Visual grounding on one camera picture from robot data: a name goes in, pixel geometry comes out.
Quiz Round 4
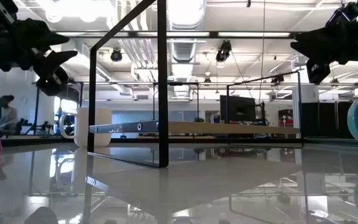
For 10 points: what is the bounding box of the person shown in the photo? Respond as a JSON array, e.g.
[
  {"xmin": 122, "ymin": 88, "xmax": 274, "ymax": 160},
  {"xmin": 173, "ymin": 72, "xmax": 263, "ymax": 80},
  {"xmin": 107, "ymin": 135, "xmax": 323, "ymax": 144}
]
[{"xmin": 0, "ymin": 95, "xmax": 19, "ymax": 133}]

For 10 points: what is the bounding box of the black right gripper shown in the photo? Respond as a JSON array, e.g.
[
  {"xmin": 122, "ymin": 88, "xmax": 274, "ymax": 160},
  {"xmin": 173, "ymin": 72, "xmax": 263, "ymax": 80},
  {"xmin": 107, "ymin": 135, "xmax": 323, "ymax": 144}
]
[{"xmin": 290, "ymin": 0, "xmax": 358, "ymax": 67}]

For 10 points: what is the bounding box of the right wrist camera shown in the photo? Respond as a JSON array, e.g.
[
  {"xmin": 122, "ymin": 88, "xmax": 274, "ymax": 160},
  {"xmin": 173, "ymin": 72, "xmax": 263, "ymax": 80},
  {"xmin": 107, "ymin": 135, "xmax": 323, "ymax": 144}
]
[{"xmin": 306, "ymin": 58, "xmax": 333, "ymax": 85}]

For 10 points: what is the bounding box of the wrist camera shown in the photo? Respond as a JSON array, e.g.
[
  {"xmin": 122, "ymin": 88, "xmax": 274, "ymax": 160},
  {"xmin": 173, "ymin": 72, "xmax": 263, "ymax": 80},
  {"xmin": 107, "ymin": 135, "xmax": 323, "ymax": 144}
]
[
  {"xmin": 306, "ymin": 58, "xmax": 333, "ymax": 85},
  {"xmin": 35, "ymin": 65, "xmax": 71, "ymax": 97}
]

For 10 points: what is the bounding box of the black frame wooden shelf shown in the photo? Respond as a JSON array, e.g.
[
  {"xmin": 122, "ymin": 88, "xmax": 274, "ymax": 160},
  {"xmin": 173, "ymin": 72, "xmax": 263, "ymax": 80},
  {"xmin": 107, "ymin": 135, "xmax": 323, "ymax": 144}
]
[{"xmin": 86, "ymin": 0, "xmax": 304, "ymax": 169}]

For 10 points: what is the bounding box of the white ceramic mug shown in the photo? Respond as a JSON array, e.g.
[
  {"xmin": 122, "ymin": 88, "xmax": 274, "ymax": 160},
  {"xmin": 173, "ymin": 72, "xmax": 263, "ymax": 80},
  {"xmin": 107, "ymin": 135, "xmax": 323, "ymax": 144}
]
[{"xmin": 58, "ymin": 107, "xmax": 113, "ymax": 148}]

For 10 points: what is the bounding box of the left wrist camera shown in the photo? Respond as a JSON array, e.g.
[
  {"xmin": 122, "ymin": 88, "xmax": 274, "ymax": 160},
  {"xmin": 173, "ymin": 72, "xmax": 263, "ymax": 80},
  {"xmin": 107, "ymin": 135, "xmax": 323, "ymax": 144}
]
[{"xmin": 35, "ymin": 65, "xmax": 71, "ymax": 97}]

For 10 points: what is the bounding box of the black cabinet row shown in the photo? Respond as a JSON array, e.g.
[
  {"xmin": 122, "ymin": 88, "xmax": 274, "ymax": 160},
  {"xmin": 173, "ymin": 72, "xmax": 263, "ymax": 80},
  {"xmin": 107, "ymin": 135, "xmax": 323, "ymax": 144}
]
[{"xmin": 301, "ymin": 101, "xmax": 354, "ymax": 139}]

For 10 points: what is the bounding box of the black computer monitor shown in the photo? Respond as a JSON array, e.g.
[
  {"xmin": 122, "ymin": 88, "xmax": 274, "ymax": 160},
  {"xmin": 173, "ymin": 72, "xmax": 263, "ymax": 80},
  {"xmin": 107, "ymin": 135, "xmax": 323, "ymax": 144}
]
[{"xmin": 219, "ymin": 95, "xmax": 257, "ymax": 124}]

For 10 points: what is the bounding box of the black ceiling spotlight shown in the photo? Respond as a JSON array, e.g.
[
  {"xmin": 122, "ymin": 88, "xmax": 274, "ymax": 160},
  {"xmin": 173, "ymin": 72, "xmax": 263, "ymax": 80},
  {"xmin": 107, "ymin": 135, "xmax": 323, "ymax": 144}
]
[
  {"xmin": 110, "ymin": 47, "xmax": 124, "ymax": 63},
  {"xmin": 215, "ymin": 39, "xmax": 232, "ymax": 63}
]

